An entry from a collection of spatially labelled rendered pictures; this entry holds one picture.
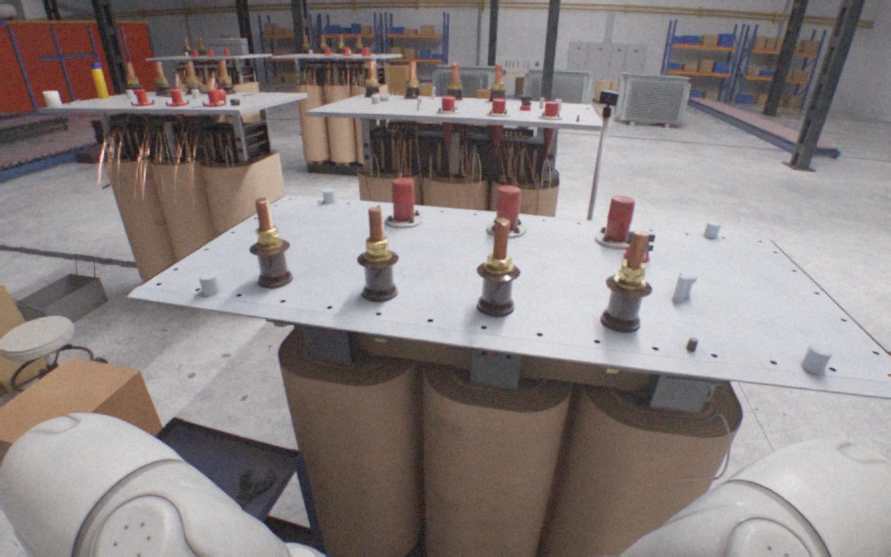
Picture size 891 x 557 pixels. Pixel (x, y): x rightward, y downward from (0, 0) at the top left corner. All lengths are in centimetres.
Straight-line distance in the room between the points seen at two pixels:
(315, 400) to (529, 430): 59
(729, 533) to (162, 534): 43
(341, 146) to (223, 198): 387
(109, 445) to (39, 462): 6
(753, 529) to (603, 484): 97
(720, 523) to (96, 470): 54
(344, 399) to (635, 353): 76
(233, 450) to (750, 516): 126
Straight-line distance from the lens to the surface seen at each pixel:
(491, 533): 159
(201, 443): 151
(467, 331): 93
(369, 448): 141
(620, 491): 139
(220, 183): 329
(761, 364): 105
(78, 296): 434
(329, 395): 130
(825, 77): 1051
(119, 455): 54
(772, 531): 44
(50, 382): 192
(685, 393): 121
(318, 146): 716
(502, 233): 92
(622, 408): 127
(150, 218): 389
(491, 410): 118
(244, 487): 133
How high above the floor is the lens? 189
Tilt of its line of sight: 28 degrees down
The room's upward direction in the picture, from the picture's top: 1 degrees clockwise
